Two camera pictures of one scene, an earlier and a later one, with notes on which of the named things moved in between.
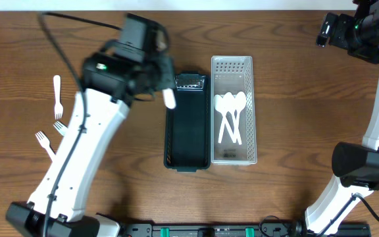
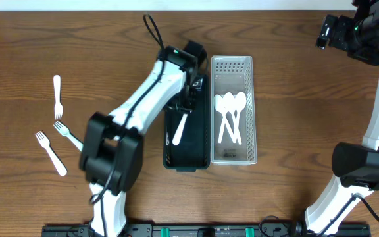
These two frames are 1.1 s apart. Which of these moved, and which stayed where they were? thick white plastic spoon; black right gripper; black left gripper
Moved: black left gripper; thick white plastic spoon
Stayed: black right gripper
